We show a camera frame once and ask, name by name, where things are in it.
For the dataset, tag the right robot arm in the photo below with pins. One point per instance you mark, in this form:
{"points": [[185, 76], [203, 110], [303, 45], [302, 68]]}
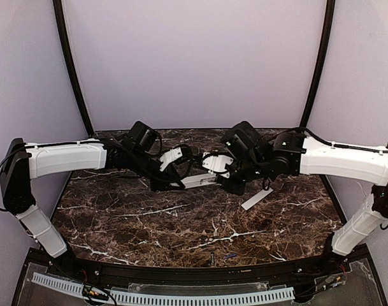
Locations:
{"points": [[298, 151]]}

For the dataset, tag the white cable duct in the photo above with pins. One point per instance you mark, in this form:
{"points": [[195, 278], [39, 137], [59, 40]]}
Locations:
{"points": [[149, 294]]}

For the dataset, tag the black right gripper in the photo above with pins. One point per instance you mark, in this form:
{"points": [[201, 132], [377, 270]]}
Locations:
{"points": [[232, 184]]}

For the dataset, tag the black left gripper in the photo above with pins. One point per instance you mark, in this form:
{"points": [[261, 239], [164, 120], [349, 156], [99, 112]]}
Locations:
{"points": [[164, 182]]}

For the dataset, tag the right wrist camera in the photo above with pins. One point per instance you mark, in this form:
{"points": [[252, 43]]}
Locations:
{"points": [[197, 161]]}

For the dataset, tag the black left frame post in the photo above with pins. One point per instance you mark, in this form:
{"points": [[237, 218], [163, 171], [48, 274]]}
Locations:
{"points": [[60, 20]]}

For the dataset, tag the white remote control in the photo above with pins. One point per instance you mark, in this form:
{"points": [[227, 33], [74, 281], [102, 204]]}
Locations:
{"points": [[199, 180]]}

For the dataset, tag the black frame post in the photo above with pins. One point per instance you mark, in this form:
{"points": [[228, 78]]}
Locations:
{"points": [[60, 20], [319, 65]]}

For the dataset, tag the black front rail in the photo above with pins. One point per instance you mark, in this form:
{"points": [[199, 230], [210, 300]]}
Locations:
{"points": [[290, 272]]}

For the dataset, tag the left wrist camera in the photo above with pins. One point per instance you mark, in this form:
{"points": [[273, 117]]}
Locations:
{"points": [[184, 154]]}

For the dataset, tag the black right frame post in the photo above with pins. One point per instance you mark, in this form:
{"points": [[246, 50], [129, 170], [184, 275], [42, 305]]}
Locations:
{"points": [[319, 65]]}

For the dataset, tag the blue purple battery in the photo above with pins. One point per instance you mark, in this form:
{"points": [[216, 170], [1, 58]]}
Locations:
{"points": [[232, 255]]}

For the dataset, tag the white battery cover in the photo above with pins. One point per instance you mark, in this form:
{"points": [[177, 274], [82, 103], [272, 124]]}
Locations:
{"points": [[256, 199]]}

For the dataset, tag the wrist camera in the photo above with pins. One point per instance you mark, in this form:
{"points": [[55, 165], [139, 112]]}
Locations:
{"points": [[184, 154], [197, 161]]}

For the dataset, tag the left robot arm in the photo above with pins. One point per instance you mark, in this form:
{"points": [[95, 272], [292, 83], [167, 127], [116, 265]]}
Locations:
{"points": [[25, 163]]}

